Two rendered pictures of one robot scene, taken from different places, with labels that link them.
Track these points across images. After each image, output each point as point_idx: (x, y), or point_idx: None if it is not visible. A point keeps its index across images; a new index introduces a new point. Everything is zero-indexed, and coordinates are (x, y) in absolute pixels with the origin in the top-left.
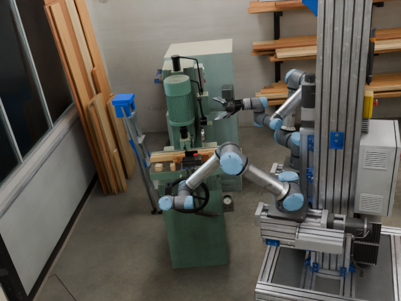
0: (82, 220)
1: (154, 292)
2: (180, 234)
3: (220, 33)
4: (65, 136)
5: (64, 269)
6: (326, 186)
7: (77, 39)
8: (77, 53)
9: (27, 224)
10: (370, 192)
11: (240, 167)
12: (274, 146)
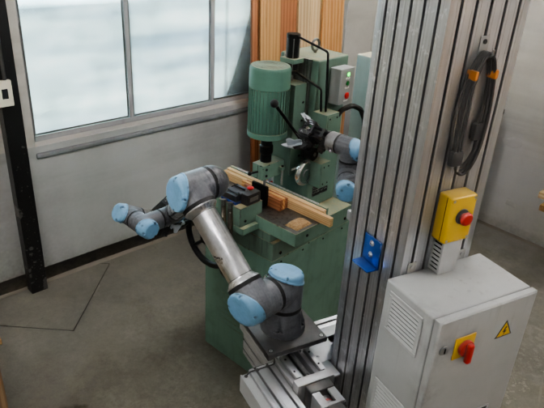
0: (197, 231)
1: (155, 349)
2: (218, 297)
3: (543, 69)
4: (224, 118)
5: (121, 265)
6: (350, 333)
7: (299, 2)
8: (291, 20)
9: (95, 186)
10: (388, 384)
11: (180, 203)
12: (537, 291)
